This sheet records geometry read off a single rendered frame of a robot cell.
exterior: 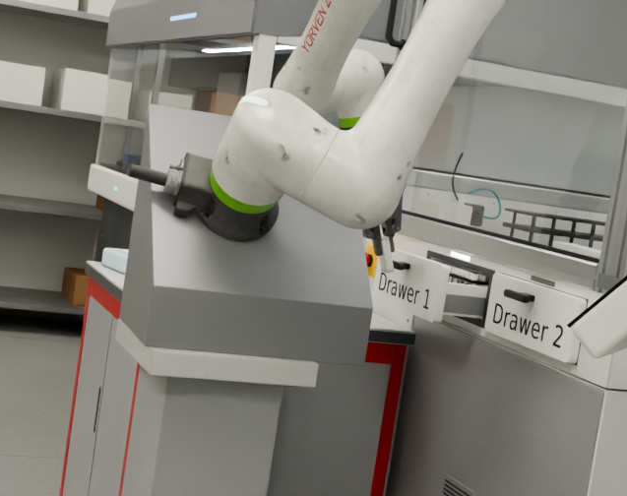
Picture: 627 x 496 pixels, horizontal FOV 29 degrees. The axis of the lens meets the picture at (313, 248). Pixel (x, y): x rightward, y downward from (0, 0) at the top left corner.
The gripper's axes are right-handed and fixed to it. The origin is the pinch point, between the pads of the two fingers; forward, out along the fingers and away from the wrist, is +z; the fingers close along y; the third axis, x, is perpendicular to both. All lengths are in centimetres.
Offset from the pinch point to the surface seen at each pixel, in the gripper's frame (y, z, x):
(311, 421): 17.6, 33.0, -11.3
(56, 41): -15, -48, -425
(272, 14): -13, -48, -80
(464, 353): -9.7, 21.5, 7.9
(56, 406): 45, 82, -235
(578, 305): -13.7, 5.6, 46.0
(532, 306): -12.7, 8.0, 32.5
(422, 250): -15.6, 5.4, -17.0
